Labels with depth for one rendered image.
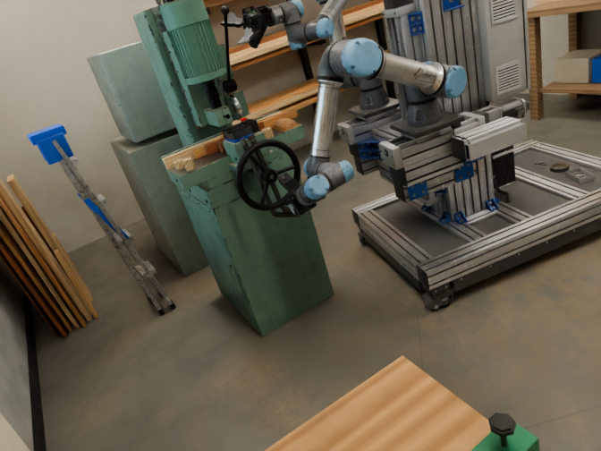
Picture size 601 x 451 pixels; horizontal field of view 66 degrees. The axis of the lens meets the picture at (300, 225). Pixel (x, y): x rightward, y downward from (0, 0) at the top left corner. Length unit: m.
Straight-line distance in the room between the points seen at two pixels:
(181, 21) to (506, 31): 1.35
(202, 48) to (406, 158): 0.93
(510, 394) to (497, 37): 1.43
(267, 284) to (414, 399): 1.21
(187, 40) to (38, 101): 2.39
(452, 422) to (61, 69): 3.79
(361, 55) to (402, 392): 1.00
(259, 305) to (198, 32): 1.22
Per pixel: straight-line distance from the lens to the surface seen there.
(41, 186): 4.32
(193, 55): 2.02
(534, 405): 1.86
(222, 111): 2.09
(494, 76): 2.30
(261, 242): 2.14
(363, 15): 4.70
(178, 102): 2.27
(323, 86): 1.70
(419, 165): 2.00
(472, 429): 1.12
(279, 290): 2.28
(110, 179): 4.36
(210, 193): 1.99
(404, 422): 1.15
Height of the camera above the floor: 1.41
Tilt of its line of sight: 26 degrees down
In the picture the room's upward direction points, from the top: 17 degrees counter-clockwise
